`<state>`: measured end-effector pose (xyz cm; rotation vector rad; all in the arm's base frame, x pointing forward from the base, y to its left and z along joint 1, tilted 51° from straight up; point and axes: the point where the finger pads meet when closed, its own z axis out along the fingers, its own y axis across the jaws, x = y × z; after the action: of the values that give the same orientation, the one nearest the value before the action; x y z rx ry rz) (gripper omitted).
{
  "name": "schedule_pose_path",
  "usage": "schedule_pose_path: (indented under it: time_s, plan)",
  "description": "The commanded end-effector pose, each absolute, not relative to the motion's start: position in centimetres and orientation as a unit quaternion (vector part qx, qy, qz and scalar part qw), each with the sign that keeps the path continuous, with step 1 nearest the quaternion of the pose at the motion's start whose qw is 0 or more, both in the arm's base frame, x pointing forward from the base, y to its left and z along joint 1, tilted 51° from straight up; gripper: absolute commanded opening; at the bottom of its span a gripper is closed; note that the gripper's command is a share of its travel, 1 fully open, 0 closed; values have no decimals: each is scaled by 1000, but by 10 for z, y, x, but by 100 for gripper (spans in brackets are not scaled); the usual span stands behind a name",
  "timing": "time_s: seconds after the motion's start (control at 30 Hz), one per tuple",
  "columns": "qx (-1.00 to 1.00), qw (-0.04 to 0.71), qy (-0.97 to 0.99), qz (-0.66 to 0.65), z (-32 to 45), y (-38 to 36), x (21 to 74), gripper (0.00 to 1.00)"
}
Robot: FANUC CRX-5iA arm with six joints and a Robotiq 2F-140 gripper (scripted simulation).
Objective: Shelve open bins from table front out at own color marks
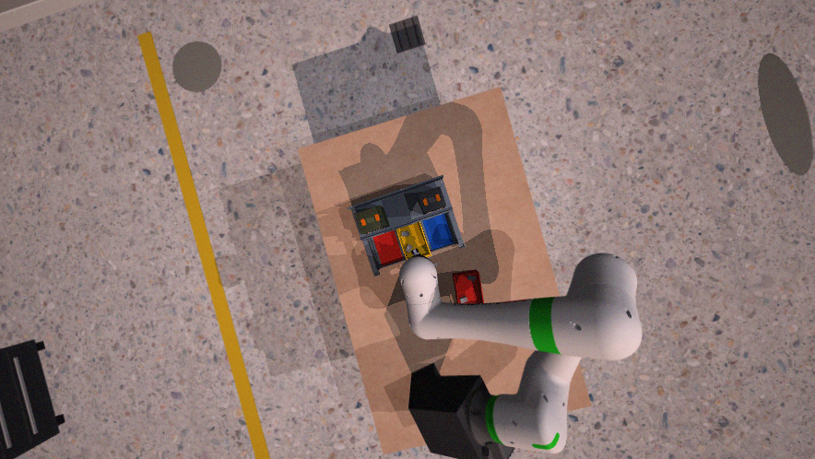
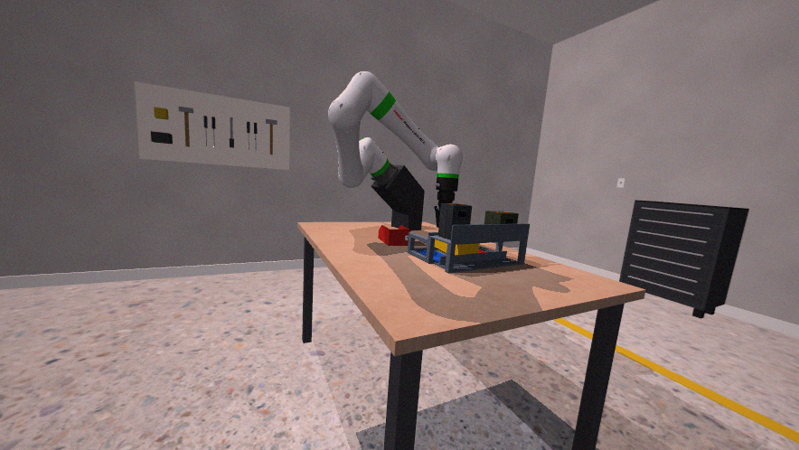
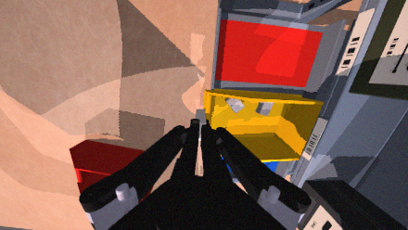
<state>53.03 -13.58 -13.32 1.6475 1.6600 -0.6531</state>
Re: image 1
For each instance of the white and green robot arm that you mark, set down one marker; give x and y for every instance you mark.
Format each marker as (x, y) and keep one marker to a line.
(602, 322)

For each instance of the yellow bin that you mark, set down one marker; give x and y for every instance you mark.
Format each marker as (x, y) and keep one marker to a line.
(416, 238)

